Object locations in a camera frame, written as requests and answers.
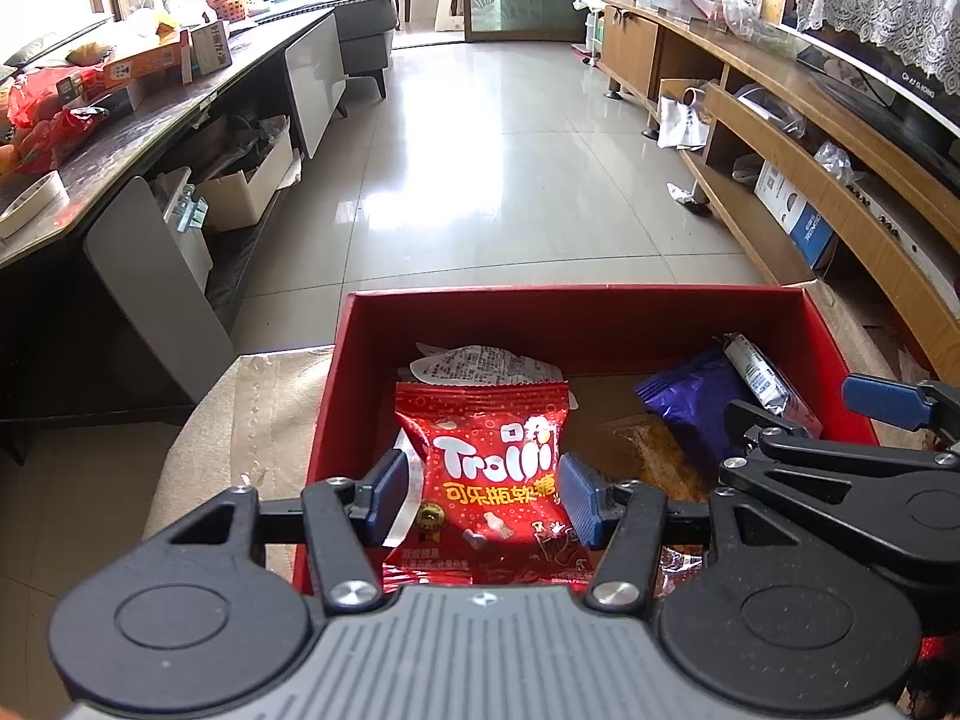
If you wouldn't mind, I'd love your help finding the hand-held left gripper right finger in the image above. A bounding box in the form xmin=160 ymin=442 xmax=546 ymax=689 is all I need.
xmin=559 ymin=452 xmax=818 ymax=612

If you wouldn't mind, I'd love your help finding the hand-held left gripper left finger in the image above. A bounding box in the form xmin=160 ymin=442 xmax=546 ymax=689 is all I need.
xmin=169 ymin=448 xmax=410 ymax=612

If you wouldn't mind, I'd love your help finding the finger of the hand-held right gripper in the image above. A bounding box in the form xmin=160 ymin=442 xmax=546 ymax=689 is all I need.
xmin=716 ymin=399 xmax=938 ymax=490
xmin=840 ymin=373 xmax=960 ymax=440

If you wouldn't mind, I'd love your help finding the red and white candy packet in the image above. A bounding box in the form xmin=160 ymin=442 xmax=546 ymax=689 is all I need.
xmin=381 ymin=379 xmax=597 ymax=593

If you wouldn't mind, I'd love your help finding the purple snack packet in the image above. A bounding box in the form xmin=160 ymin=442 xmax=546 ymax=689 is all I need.
xmin=634 ymin=345 xmax=758 ymax=481

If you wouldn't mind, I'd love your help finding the long silver white snack packet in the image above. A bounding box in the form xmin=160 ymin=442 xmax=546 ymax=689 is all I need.
xmin=382 ymin=343 xmax=578 ymax=548

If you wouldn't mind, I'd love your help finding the red cardboard box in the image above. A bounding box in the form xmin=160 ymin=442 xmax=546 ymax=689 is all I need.
xmin=291 ymin=283 xmax=880 ymax=597

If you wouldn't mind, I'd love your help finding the clear packet of yellow snacks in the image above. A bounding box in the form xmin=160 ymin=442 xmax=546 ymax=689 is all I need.
xmin=600 ymin=412 xmax=721 ymax=503

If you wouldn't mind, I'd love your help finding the blue and white carton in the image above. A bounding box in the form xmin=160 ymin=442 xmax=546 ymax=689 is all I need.
xmin=754 ymin=161 xmax=837 ymax=267

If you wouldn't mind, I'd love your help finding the clear plastic bag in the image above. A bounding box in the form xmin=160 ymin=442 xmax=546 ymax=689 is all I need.
xmin=814 ymin=139 xmax=856 ymax=181

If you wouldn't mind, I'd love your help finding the clear glass bowl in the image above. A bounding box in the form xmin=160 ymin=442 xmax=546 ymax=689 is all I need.
xmin=731 ymin=82 xmax=796 ymax=136

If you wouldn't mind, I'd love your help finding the black television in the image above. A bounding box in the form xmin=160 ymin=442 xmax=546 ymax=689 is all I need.
xmin=776 ymin=15 xmax=960 ymax=188

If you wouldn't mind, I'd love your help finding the white storage box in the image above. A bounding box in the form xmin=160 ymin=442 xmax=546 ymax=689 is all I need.
xmin=195 ymin=116 xmax=297 ymax=233

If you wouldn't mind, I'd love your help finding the white paper bag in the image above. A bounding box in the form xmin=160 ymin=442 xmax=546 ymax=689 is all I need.
xmin=656 ymin=82 xmax=713 ymax=151

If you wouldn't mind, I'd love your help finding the wooden television cabinet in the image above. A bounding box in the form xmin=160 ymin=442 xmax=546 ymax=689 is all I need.
xmin=600 ymin=0 xmax=960 ymax=391

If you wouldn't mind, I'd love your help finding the dark long desk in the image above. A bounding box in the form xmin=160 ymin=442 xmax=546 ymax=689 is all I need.
xmin=0 ymin=4 xmax=350 ymax=421

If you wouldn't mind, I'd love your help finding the grey sofa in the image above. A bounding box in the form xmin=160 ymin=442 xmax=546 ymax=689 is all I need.
xmin=334 ymin=0 xmax=398 ymax=98

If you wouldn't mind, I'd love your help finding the white tray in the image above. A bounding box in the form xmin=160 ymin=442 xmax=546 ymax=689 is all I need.
xmin=0 ymin=169 xmax=72 ymax=241

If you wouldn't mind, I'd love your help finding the white rolling cart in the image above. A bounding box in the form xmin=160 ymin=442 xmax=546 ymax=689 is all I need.
xmin=581 ymin=0 xmax=608 ymax=65

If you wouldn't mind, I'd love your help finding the small pale carton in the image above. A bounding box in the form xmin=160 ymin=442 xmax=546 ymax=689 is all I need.
xmin=187 ymin=19 xmax=233 ymax=76

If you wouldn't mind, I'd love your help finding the orange cardboard box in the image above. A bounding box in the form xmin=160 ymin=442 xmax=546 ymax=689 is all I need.
xmin=71 ymin=26 xmax=188 ymax=91

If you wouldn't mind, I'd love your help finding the red plastic bag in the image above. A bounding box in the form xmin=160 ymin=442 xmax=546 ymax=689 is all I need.
xmin=4 ymin=64 xmax=113 ymax=173

